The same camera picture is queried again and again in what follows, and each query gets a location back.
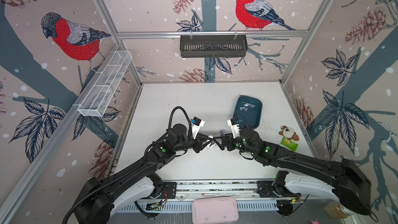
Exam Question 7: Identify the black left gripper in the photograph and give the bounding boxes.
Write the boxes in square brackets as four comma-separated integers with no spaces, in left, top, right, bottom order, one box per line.
[174,132,213,153]

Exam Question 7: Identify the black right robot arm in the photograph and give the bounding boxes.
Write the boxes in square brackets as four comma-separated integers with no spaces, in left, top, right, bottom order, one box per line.
[214,127,372,215]

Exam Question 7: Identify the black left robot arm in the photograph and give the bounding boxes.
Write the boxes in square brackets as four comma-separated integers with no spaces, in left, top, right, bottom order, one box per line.
[62,117,205,224]

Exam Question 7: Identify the teal plastic tray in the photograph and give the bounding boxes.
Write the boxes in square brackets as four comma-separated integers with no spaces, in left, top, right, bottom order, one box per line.
[233,95,263,129]

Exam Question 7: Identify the brown plush dog toy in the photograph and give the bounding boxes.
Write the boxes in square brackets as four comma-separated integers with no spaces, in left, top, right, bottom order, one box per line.
[279,125,300,141]

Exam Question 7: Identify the green snack packet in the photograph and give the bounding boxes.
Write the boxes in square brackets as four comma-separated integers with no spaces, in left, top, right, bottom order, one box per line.
[281,137,298,152]

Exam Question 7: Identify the pink plastic box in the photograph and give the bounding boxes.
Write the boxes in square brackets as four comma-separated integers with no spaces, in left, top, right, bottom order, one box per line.
[192,196,239,224]

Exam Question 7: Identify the amber glass jar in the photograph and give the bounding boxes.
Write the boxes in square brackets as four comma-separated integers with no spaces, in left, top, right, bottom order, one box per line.
[323,201,348,219]

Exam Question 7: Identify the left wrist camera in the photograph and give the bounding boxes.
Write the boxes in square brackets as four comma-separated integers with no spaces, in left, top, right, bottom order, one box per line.
[191,117,205,139]

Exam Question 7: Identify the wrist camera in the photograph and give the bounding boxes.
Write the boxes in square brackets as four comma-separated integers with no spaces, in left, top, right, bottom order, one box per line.
[227,118,240,139]
[191,117,205,139]

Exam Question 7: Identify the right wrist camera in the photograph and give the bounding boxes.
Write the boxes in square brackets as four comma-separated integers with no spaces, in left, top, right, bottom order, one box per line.
[227,118,240,139]

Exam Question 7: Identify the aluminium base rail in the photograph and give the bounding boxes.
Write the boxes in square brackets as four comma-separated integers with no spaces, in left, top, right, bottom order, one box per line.
[118,178,343,214]

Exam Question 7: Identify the black wire hanging basket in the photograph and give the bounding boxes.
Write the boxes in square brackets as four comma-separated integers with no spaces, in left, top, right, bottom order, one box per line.
[180,34,248,59]

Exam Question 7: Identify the white mesh wall shelf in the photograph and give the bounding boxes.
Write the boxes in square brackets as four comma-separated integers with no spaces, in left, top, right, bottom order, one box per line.
[78,50,132,117]

